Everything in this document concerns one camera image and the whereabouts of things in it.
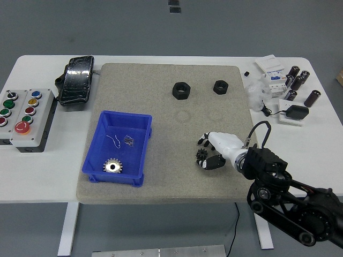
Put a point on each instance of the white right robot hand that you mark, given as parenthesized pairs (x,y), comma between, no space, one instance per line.
(226,143)

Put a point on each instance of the small black gear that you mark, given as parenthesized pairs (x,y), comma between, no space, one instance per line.
(201,154)

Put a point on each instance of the large steel gear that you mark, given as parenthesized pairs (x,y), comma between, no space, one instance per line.
(118,164)

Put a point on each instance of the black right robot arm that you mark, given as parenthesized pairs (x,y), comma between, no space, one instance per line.
(262,159)

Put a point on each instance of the small black hex nut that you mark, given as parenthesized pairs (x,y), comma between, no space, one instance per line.
(220,87)

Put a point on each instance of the large black hex nut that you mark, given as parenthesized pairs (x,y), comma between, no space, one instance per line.
(181,90)

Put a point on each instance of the brown cardboard box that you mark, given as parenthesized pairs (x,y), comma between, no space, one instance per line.
(339,77)

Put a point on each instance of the grey emergency stop button box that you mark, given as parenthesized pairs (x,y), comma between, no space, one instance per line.
(34,117)

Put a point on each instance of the clear plastic bag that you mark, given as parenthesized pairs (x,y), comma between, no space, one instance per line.
(254,96)

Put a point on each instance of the grey-brown mat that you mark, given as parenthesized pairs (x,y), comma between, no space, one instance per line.
(182,182)

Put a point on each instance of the white square plate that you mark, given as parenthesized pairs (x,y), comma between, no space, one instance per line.
(283,104)

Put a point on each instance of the white circuit breaker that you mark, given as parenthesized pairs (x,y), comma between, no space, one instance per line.
(276,85)

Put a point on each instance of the black power adapter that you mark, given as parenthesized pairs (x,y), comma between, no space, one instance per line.
(297,112)

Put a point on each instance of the dark cylindrical capacitor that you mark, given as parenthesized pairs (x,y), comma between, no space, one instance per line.
(293,71)
(291,95)
(298,83)
(305,75)
(289,81)
(312,98)

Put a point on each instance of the white table leg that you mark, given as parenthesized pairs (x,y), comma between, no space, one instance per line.
(264,235)
(68,227)

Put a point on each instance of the blue plastic bin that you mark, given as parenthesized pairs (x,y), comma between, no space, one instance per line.
(118,160)

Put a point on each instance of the silver metal plate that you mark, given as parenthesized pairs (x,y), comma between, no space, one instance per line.
(160,252)

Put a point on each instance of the black wrapped device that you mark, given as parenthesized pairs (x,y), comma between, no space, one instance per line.
(76,80)

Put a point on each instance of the grey selector switch button box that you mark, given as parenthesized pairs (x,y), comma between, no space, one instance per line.
(8,112)

